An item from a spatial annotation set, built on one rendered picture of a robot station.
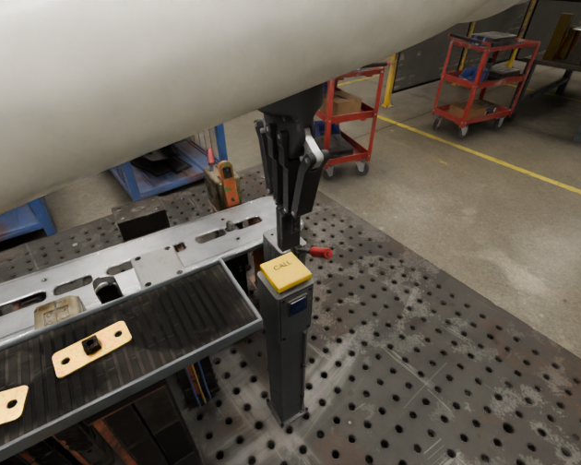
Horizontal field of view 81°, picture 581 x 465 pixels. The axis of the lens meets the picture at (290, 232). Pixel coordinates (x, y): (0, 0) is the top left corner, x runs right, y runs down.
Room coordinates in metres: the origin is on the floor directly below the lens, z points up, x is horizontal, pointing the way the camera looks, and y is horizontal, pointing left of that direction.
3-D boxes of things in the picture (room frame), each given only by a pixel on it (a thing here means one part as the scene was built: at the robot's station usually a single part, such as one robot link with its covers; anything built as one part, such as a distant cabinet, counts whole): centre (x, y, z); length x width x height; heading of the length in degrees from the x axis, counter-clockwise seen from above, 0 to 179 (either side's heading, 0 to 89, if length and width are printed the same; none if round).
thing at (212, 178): (0.87, 0.20, 0.88); 0.15 x 0.11 x 0.36; 32
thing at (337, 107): (2.96, -0.37, 0.49); 0.81 x 0.47 x 0.97; 21
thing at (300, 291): (0.37, 0.01, 0.92); 0.08 x 0.08 x 0.44; 32
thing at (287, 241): (0.37, 0.00, 1.24); 0.03 x 0.01 x 0.07; 122
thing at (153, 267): (0.43, 0.23, 0.90); 0.13 x 0.10 x 0.41; 32
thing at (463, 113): (3.81, -2.01, 0.49); 0.81 x 0.46 x 0.97; 115
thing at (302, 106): (0.37, 0.00, 1.40); 0.08 x 0.07 x 0.09; 32
